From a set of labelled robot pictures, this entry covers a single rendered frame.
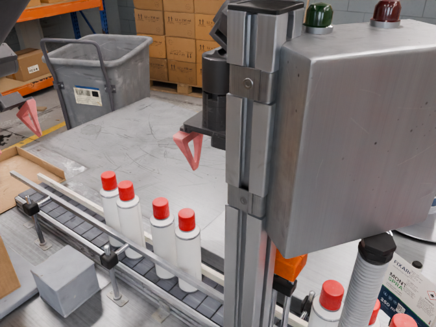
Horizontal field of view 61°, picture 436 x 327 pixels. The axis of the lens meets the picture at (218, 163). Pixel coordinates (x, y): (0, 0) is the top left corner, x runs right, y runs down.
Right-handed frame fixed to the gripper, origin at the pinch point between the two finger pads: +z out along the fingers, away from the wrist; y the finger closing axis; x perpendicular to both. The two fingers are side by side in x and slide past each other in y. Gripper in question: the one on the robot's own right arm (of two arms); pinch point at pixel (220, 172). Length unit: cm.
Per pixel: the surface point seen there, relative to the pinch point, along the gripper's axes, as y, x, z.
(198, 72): 185, -286, 90
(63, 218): 51, -3, 33
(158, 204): 14.2, -0.5, 12.5
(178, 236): 8.4, 1.3, 17.0
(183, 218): 7.4, 0.5, 12.7
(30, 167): 89, -21, 38
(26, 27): 425, -261, 66
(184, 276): 5.8, 3.5, 24.8
